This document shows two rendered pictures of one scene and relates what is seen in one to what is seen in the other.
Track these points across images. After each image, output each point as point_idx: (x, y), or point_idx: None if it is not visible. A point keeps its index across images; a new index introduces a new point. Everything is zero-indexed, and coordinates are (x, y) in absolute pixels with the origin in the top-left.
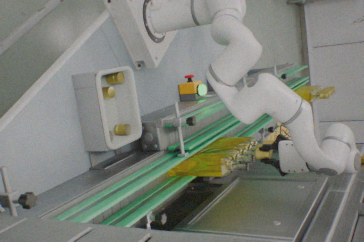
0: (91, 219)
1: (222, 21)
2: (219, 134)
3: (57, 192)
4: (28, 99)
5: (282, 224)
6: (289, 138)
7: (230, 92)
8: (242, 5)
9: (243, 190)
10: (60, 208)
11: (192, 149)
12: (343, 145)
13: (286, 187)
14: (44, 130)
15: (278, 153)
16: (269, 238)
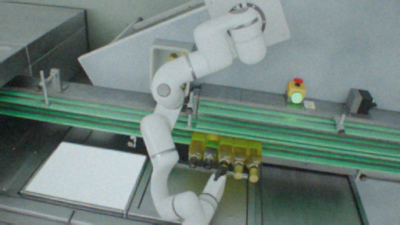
0: None
1: (171, 60)
2: (253, 137)
3: (113, 93)
4: (119, 41)
5: (153, 207)
6: (221, 178)
7: (160, 111)
8: (244, 53)
9: None
10: (92, 100)
11: (206, 129)
12: (170, 207)
13: (230, 207)
14: (126, 61)
15: (349, 199)
16: (129, 200)
